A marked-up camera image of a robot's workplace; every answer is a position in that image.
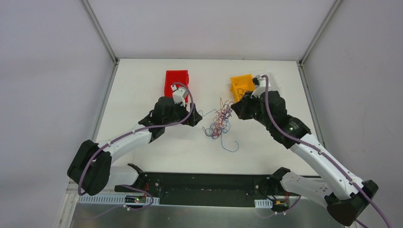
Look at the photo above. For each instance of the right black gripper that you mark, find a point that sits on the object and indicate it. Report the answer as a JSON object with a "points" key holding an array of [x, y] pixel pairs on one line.
{"points": [[246, 105]]}

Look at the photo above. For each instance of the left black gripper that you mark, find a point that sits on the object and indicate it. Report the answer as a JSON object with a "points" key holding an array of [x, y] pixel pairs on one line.
{"points": [[186, 114]]}

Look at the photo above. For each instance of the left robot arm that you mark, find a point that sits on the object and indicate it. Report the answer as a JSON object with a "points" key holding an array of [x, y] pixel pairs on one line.
{"points": [[92, 167]]}

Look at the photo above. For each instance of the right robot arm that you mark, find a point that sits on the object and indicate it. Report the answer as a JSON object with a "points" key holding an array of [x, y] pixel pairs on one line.
{"points": [[343, 194]]}

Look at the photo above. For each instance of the orange plastic bin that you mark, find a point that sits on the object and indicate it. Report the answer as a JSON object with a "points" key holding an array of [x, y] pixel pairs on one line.
{"points": [[239, 85]]}

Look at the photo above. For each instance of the clear plastic bin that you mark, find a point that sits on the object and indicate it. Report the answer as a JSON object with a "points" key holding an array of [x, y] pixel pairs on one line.
{"points": [[273, 85]]}

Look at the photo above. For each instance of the red plastic bin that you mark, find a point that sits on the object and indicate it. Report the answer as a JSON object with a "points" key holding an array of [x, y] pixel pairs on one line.
{"points": [[173, 76]]}

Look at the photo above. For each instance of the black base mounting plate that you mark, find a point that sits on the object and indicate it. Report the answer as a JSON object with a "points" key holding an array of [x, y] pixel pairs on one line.
{"points": [[221, 190]]}

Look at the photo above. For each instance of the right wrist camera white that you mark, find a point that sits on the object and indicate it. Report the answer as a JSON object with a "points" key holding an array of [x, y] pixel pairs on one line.
{"points": [[262, 84]]}

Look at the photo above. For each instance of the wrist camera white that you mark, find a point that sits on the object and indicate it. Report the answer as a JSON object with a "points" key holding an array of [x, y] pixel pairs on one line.
{"points": [[262, 84], [179, 95]]}

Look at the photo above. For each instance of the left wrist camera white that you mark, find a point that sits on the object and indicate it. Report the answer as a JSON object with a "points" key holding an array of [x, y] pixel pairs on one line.
{"points": [[179, 95]]}

